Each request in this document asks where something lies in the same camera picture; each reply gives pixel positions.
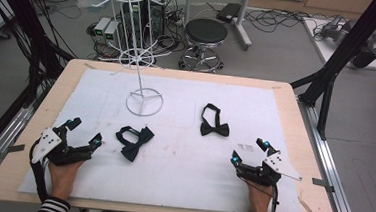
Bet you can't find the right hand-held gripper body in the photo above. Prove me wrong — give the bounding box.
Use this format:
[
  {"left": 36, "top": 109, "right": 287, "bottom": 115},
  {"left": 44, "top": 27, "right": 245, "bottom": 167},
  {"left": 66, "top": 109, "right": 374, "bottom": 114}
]
[{"left": 235, "top": 148, "right": 305, "bottom": 190}]

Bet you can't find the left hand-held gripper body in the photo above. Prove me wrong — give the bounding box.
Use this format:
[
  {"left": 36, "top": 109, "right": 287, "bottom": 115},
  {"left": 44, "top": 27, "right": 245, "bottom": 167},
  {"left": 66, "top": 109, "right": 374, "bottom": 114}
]
[{"left": 31, "top": 123, "right": 95, "bottom": 169}]

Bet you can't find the black bow tie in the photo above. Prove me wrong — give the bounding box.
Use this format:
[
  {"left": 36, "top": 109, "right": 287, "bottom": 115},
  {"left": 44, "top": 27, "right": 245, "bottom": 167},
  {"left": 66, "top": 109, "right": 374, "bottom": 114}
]
[{"left": 199, "top": 102, "right": 232, "bottom": 139}]

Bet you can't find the navy bow tie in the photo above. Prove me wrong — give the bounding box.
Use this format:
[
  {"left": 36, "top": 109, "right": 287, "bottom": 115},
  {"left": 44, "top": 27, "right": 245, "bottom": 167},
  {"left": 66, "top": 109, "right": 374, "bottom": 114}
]
[{"left": 113, "top": 124, "right": 156, "bottom": 165}]

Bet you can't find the white wire display rack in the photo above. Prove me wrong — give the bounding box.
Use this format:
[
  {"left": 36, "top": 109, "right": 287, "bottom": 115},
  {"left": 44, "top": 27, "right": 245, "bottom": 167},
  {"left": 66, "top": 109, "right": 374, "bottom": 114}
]
[{"left": 68, "top": 0, "right": 175, "bottom": 120}]

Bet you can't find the person's right hand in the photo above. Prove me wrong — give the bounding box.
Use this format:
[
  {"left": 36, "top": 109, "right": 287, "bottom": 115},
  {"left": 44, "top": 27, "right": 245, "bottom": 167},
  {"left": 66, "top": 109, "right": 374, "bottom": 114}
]
[{"left": 246, "top": 181, "right": 275, "bottom": 212}]

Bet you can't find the person's left hand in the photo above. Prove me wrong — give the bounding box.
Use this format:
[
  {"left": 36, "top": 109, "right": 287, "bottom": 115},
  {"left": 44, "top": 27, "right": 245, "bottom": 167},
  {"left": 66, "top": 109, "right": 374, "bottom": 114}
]
[{"left": 46, "top": 158, "right": 85, "bottom": 202}]

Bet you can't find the wooden table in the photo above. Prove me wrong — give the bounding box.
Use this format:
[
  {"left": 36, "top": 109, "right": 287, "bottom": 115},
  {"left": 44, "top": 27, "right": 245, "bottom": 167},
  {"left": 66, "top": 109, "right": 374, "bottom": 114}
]
[{"left": 0, "top": 53, "right": 347, "bottom": 212}]

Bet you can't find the metal table clamp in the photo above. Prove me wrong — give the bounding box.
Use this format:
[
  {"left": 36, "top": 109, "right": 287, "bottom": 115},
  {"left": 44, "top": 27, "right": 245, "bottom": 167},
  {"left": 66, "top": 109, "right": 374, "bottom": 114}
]
[
  {"left": 310, "top": 177, "right": 336, "bottom": 193},
  {"left": 0, "top": 142, "right": 27, "bottom": 162}
]

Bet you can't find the wooden stick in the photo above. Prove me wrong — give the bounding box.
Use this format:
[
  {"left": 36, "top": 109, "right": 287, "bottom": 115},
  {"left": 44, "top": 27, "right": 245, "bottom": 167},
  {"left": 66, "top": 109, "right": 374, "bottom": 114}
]
[{"left": 296, "top": 196, "right": 323, "bottom": 212}]

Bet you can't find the grey power supply unit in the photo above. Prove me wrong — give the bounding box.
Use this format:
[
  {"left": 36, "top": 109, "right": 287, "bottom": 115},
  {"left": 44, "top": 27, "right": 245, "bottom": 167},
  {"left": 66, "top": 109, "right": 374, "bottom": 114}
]
[
  {"left": 102, "top": 19, "right": 121, "bottom": 47},
  {"left": 93, "top": 15, "right": 112, "bottom": 38}
]

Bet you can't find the white board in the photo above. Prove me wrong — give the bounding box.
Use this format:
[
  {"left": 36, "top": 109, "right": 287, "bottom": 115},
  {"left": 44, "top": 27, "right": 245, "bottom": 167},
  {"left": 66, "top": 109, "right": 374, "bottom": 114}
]
[{"left": 298, "top": 17, "right": 376, "bottom": 72}]

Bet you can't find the black round stool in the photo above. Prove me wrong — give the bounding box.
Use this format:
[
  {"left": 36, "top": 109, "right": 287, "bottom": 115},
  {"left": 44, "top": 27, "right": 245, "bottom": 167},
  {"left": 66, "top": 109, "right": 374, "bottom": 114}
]
[{"left": 177, "top": 16, "right": 230, "bottom": 75}]

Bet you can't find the black computer tower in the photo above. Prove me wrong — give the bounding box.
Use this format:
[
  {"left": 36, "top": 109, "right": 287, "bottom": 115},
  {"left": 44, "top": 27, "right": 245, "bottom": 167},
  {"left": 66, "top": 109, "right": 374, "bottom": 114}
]
[{"left": 117, "top": 0, "right": 168, "bottom": 52}]

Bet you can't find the grey device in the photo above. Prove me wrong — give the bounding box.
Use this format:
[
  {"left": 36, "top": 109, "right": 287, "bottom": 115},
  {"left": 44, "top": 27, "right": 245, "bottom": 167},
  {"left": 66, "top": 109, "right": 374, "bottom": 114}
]
[{"left": 320, "top": 13, "right": 355, "bottom": 45}]

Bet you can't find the black device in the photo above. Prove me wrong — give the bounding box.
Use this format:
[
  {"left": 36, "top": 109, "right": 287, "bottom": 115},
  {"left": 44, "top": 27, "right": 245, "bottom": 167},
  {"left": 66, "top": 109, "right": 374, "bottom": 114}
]
[{"left": 351, "top": 31, "right": 376, "bottom": 70}]

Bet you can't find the black flat box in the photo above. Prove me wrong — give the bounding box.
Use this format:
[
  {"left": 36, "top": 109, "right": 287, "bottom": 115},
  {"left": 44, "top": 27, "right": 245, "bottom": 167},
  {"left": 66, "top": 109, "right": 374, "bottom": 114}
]
[{"left": 215, "top": 1, "right": 242, "bottom": 24}]

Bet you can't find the left hand-held gripper black cable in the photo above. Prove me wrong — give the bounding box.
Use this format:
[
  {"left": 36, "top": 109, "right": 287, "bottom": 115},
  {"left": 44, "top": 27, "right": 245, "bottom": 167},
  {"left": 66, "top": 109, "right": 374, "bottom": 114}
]
[{"left": 25, "top": 139, "right": 53, "bottom": 204}]

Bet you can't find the hand-held gripper black cable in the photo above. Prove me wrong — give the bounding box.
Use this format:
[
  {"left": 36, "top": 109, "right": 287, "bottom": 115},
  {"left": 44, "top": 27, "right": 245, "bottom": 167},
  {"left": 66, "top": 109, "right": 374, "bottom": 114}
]
[
  {"left": 25, "top": 139, "right": 53, "bottom": 204},
  {"left": 269, "top": 182, "right": 281, "bottom": 212}
]

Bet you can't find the right hand-held gripper black cable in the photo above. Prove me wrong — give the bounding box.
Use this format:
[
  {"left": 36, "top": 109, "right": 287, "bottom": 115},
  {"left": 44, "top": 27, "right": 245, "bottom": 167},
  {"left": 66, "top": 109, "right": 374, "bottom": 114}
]
[{"left": 269, "top": 182, "right": 281, "bottom": 212}]

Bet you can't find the aluminium rail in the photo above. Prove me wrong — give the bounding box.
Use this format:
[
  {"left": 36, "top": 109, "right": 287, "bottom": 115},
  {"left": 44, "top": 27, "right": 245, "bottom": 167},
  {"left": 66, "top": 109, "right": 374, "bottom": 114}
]
[
  {"left": 0, "top": 101, "right": 45, "bottom": 201},
  {"left": 289, "top": 96, "right": 372, "bottom": 212}
]

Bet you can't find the black metal frame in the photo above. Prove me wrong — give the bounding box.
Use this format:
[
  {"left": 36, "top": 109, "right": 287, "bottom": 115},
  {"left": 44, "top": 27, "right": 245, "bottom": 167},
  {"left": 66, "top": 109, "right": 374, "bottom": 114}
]
[
  {"left": 286, "top": 0, "right": 376, "bottom": 144},
  {"left": 0, "top": 0, "right": 81, "bottom": 176}
]

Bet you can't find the white stand post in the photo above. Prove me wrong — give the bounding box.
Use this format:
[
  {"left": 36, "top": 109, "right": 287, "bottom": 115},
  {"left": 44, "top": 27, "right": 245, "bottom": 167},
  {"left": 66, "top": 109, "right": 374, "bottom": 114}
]
[{"left": 232, "top": 0, "right": 257, "bottom": 52}]

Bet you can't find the tangle of black floor cables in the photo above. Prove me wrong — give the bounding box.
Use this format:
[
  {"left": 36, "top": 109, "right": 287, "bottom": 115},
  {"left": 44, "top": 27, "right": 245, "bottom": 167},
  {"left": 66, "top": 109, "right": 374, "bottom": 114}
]
[{"left": 204, "top": 1, "right": 321, "bottom": 38}]

